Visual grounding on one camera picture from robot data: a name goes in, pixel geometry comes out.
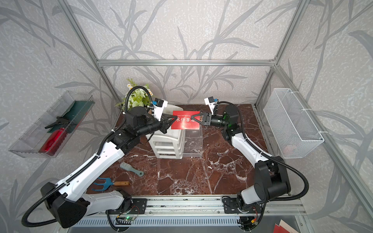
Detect red brush in tray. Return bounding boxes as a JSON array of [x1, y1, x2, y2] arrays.
[[39, 128, 67, 156]]

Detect green hair brush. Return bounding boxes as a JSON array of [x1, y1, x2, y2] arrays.
[[119, 162, 144, 177]]

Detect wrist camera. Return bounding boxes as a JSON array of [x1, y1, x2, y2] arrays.
[[204, 97, 219, 115], [152, 98, 168, 121]]

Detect white plastic drawer organizer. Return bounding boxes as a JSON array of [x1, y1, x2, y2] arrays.
[[148, 104, 186, 160]]

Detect green card in tray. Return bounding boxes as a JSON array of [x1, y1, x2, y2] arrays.
[[62, 101, 94, 126]]

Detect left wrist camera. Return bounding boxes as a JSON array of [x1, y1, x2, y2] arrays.
[[152, 98, 168, 121]]

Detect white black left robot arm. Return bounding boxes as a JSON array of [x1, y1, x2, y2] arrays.
[[41, 107, 177, 228]]

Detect clear wall-mounted tray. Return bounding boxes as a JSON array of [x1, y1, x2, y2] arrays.
[[9, 91, 95, 158]]

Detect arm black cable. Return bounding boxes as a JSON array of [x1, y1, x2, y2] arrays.
[[21, 85, 153, 228], [217, 101, 309, 202]]

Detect black clamp in tray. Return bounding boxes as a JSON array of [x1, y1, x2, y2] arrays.
[[45, 116, 77, 134]]

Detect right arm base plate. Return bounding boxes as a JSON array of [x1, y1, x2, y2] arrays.
[[221, 196, 262, 214]]

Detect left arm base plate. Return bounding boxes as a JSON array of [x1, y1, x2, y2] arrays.
[[116, 198, 147, 215]]

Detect white wire mesh basket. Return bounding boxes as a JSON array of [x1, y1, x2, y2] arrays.
[[264, 88, 324, 159]]

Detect red paper at bottom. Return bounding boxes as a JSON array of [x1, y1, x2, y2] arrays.
[[273, 220, 299, 233]]

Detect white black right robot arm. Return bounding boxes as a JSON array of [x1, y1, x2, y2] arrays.
[[191, 104, 291, 209]]

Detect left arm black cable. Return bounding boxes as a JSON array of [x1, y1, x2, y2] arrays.
[[21, 85, 153, 228]]

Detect small wooden block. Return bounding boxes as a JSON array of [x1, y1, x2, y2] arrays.
[[113, 181, 130, 186]]

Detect blue garden hand rake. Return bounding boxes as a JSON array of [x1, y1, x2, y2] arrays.
[[91, 177, 114, 192]]

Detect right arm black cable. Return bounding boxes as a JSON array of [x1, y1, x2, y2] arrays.
[[217, 101, 309, 202]]

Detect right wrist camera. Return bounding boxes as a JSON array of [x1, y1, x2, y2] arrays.
[[204, 97, 219, 115]]

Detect aluminium frame rail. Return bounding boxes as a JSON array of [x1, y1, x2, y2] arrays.
[[97, 59, 275, 67]]

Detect green white artificial flowers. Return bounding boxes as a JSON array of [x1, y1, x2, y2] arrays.
[[115, 78, 153, 111]]

